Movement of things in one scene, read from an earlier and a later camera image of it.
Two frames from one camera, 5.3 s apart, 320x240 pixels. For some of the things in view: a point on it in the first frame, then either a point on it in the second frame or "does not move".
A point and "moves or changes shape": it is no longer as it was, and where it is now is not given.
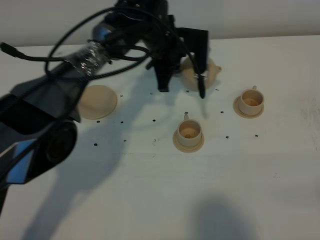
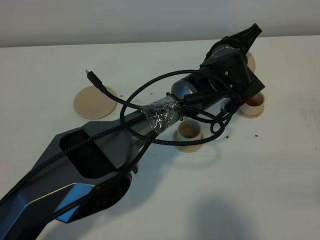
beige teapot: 189,76 moves or changes shape
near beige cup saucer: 184,149 does not move
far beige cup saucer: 237,109 does not move
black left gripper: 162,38 to 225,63
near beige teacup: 189,132 does not move
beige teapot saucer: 97,102 does not move
